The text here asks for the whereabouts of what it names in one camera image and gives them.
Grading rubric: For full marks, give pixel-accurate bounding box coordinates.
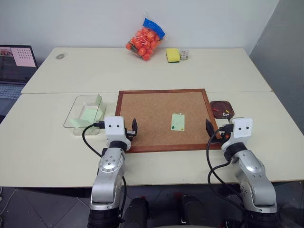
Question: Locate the bag of orange balls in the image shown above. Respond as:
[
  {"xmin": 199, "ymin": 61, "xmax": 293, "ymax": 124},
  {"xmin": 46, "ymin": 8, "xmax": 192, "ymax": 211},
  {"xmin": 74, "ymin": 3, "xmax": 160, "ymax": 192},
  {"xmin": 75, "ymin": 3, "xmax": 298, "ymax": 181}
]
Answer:
[{"xmin": 125, "ymin": 14, "xmax": 167, "ymax": 62}]

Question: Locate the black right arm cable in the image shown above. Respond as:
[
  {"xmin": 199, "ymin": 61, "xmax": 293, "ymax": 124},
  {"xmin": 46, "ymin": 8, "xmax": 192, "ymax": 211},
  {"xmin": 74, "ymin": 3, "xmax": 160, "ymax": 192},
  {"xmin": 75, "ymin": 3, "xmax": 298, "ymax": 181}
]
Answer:
[{"xmin": 206, "ymin": 123, "xmax": 247, "ymax": 216}]

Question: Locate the light green paper note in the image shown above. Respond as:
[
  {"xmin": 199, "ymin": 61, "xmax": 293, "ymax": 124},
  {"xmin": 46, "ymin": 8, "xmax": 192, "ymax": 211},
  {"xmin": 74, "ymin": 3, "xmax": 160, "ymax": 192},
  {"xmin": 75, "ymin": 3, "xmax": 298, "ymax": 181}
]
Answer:
[{"xmin": 170, "ymin": 113, "xmax": 186, "ymax": 132}]

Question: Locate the brown wooden tray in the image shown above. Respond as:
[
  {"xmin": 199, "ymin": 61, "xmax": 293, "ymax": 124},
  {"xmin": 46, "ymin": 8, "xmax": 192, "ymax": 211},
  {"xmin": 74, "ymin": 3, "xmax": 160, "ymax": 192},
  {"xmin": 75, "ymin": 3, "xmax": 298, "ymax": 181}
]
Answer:
[{"xmin": 209, "ymin": 100, "xmax": 237, "ymax": 120}]

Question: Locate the clear plastic container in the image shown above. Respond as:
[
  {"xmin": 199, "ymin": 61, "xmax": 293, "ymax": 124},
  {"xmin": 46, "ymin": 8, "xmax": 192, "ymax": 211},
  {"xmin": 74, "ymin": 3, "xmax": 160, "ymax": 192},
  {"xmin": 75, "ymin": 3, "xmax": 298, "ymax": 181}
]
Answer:
[{"xmin": 63, "ymin": 94, "xmax": 107, "ymax": 136}]

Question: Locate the yellow and green sponge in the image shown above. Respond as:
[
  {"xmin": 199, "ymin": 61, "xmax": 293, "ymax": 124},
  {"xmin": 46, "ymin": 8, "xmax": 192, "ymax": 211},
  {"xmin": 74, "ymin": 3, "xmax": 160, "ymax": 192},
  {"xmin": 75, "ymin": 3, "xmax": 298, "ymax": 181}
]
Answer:
[{"xmin": 165, "ymin": 48, "xmax": 181, "ymax": 64}]

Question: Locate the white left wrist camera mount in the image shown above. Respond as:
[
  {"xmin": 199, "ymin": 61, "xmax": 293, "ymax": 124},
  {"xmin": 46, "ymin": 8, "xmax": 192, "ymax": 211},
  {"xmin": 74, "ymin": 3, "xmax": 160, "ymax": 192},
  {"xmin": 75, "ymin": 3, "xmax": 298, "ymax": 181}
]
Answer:
[{"xmin": 104, "ymin": 116, "xmax": 126, "ymax": 143}]

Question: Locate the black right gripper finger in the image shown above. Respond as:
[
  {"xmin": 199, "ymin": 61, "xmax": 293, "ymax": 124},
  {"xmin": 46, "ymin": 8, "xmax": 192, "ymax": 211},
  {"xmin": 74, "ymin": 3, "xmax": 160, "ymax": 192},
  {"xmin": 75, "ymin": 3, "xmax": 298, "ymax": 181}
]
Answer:
[{"xmin": 205, "ymin": 119, "xmax": 216, "ymax": 139}]

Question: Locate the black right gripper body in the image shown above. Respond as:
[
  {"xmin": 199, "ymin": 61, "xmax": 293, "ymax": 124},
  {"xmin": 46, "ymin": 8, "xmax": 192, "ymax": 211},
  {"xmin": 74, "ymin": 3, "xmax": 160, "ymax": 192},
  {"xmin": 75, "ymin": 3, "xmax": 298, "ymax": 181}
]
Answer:
[{"xmin": 209, "ymin": 129, "xmax": 231, "ymax": 144}]

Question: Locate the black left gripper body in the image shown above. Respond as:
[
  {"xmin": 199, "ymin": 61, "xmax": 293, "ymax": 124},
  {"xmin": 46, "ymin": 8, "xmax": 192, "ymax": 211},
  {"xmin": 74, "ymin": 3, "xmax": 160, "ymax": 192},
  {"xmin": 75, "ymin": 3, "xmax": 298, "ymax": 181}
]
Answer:
[{"xmin": 125, "ymin": 129, "xmax": 138, "ymax": 141}]

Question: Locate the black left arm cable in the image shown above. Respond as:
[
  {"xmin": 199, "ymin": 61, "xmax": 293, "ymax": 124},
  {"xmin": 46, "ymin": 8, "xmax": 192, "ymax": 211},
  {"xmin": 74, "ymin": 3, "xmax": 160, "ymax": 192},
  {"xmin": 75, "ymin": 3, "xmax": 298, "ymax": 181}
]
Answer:
[{"xmin": 82, "ymin": 120, "xmax": 105, "ymax": 157}]

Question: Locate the open laptop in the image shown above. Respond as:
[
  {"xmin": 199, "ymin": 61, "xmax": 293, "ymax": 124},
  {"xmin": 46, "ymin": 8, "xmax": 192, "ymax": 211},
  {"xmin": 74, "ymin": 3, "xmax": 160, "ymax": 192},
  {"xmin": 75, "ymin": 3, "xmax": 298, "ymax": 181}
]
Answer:
[{"xmin": 0, "ymin": 45, "xmax": 38, "ymax": 124}]

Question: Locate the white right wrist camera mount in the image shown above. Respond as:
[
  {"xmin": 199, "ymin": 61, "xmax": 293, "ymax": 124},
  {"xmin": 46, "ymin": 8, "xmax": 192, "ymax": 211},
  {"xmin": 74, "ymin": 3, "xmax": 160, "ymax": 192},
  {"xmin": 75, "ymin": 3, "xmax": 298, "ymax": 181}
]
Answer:
[{"xmin": 231, "ymin": 116, "xmax": 254, "ymax": 139}]

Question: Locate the cork board with wooden frame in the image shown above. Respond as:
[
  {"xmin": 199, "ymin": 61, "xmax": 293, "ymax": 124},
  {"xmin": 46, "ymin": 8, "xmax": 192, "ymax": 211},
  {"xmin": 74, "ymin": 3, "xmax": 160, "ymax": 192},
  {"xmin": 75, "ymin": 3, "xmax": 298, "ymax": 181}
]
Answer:
[{"xmin": 114, "ymin": 88, "xmax": 222, "ymax": 153}]

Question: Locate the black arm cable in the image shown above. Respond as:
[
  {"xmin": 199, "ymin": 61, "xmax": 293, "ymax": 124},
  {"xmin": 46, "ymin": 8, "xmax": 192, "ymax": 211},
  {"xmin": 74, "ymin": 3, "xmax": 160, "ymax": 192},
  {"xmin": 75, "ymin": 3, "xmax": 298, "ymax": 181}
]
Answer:
[
  {"xmin": 82, "ymin": 120, "xmax": 105, "ymax": 157},
  {"xmin": 206, "ymin": 123, "xmax": 247, "ymax": 216}
]

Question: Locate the small glass jar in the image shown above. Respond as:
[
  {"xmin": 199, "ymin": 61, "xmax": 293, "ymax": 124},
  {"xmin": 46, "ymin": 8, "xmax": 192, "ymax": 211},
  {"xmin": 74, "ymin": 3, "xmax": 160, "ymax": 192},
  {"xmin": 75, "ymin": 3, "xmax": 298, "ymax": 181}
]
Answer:
[{"xmin": 179, "ymin": 48, "xmax": 190, "ymax": 61}]

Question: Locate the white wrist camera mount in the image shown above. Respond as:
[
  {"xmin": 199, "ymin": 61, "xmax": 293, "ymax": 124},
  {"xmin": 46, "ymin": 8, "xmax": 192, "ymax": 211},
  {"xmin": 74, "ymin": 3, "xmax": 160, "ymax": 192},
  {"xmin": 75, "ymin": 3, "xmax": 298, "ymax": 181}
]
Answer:
[
  {"xmin": 231, "ymin": 116, "xmax": 254, "ymax": 139},
  {"xmin": 104, "ymin": 116, "xmax": 126, "ymax": 143}
]

